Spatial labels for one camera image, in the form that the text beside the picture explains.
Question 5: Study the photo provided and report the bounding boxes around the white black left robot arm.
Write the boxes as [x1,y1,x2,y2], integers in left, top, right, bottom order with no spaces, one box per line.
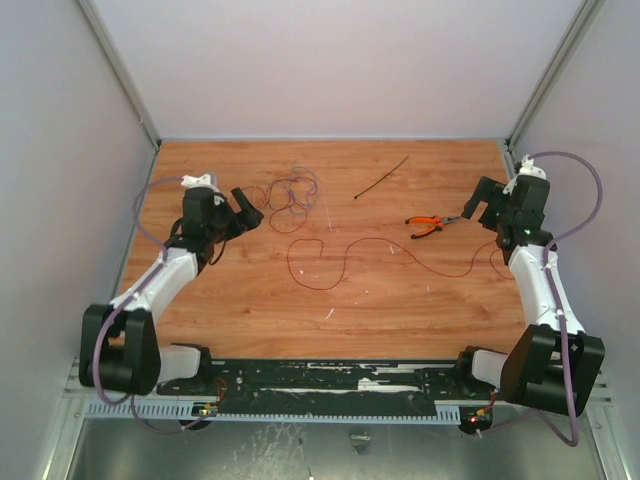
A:
[79,186,264,395]

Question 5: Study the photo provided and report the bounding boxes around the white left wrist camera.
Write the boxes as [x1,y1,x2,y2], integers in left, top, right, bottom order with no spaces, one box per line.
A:
[180,173,220,193]

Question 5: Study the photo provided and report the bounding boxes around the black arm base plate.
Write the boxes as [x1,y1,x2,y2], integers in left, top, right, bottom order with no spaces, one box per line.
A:
[156,358,493,418]

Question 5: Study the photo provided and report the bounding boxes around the black zip tie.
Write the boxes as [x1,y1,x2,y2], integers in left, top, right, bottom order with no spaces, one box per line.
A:
[353,155,411,200]

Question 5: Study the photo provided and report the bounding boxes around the grey slotted cable duct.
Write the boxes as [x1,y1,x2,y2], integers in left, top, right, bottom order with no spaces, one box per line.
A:
[83,398,462,425]

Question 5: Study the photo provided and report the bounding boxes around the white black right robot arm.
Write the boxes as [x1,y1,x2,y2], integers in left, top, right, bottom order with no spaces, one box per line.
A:
[453,175,605,415]

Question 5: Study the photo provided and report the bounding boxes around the orange black needle-nose pliers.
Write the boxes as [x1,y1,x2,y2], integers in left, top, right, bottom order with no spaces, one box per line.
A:
[404,215,461,240]

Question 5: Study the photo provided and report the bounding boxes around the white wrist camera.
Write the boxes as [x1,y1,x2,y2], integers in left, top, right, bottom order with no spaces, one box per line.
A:
[502,155,547,195]
[180,173,220,193]

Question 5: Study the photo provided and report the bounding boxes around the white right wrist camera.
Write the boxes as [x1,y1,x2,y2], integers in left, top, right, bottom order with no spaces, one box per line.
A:
[502,155,547,195]

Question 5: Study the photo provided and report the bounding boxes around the long red wire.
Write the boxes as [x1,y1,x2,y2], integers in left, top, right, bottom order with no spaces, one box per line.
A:
[286,236,511,291]

